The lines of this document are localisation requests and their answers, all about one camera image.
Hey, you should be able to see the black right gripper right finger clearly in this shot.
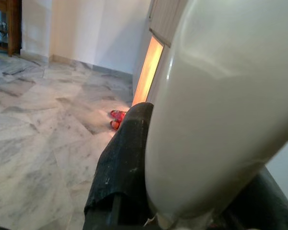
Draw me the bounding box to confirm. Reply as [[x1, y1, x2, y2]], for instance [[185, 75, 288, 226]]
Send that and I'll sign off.
[[216, 166, 288, 230]]

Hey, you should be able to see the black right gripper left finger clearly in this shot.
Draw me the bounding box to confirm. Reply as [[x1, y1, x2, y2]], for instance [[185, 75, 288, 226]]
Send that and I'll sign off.
[[83, 102, 155, 230]]

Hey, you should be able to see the red toy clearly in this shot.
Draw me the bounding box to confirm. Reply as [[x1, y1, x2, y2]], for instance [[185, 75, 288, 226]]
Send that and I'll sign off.
[[109, 109, 128, 131]]

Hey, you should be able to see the orange lit door panel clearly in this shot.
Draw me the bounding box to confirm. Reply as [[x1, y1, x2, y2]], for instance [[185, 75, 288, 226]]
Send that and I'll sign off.
[[131, 35, 164, 107]]

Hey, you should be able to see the cream louvred door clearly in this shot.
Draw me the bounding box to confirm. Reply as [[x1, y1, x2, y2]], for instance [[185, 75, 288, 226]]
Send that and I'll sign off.
[[147, 0, 190, 48]]

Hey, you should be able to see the brown wooden cabinet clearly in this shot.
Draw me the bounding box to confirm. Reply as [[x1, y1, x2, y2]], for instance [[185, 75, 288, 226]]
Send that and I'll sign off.
[[0, 0, 23, 57]]

